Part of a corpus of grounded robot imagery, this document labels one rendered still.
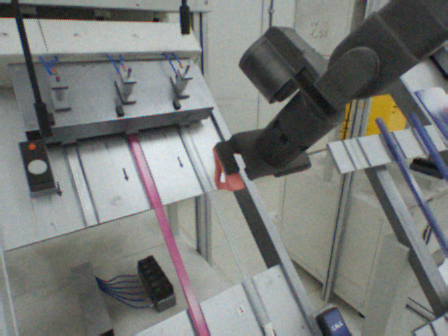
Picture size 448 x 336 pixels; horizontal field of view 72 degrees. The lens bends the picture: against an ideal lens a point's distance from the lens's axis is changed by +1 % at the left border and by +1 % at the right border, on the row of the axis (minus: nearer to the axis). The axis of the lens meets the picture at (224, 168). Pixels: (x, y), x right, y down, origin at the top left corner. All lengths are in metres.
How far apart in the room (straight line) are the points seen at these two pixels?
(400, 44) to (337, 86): 0.06
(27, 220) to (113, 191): 0.13
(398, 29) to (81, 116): 0.47
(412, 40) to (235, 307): 0.46
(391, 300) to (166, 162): 0.62
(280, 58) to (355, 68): 0.09
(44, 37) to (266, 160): 0.45
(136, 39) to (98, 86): 0.13
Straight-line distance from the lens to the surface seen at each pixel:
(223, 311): 0.58
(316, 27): 1.51
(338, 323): 0.64
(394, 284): 0.87
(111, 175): 0.59
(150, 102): 0.61
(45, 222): 0.56
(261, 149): 0.40
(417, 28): 0.31
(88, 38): 0.67
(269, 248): 0.65
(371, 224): 1.47
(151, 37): 0.70
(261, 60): 0.36
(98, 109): 0.59
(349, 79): 0.30
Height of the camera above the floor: 1.26
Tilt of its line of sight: 23 degrees down
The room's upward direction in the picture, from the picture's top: straight up
